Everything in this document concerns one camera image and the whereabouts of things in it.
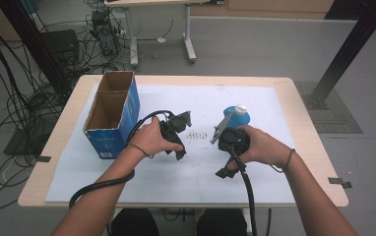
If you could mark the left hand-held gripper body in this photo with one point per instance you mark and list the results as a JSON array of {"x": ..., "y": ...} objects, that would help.
[{"x": 176, "y": 123}]

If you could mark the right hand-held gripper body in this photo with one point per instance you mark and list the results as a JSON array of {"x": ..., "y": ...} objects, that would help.
[{"x": 233, "y": 141}]

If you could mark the blue bottle with white cap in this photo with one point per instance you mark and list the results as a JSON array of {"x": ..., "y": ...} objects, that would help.
[{"x": 238, "y": 119}]

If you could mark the blue cardboard box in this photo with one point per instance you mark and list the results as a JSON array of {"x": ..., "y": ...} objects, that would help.
[{"x": 123, "y": 114}]

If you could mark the person's left hand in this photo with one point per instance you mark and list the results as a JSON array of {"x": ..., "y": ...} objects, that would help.
[{"x": 150, "y": 141}]

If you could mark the person's right hand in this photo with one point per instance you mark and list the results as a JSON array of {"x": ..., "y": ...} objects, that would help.
[{"x": 264, "y": 147}]

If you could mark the person's right leg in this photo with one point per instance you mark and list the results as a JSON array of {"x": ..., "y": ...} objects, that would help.
[{"x": 222, "y": 224}]

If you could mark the person's leg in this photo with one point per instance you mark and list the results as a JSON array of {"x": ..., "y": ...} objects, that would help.
[
  {"x": 135, "y": 224},
  {"x": 222, "y": 224}
]

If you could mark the wooden table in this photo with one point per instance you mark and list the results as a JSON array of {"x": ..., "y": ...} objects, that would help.
[{"x": 307, "y": 137}]

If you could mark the white plug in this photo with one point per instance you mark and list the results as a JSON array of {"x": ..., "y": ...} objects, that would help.
[{"x": 161, "y": 39}]

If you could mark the white-legged desk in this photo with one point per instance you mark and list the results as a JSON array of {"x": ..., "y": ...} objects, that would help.
[{"x": 133, "y": 42}]

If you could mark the person's left leg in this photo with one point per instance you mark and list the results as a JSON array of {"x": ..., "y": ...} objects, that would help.
[{"x": 135, "y": 224}]

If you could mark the grey floor mat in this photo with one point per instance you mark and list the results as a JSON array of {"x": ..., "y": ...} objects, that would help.
[{"x": 337, "y": 118}]

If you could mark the black tape piece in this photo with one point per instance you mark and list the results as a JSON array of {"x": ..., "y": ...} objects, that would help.
[
  {"x": 43, "y": 159},
  {"x": 338, "y": 181}
]

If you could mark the black equipment box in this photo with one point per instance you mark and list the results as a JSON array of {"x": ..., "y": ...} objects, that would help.
[{"x": 61, "y": 46}]

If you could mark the wooden cabinet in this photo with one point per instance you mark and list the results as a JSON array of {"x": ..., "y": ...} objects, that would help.
[{"x": 274, "y": 8}]

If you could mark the black metal post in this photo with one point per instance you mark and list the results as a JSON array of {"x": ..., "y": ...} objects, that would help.
[
  {"x": 350, "y": 42},
  {"x": 35, "y": 42}
]

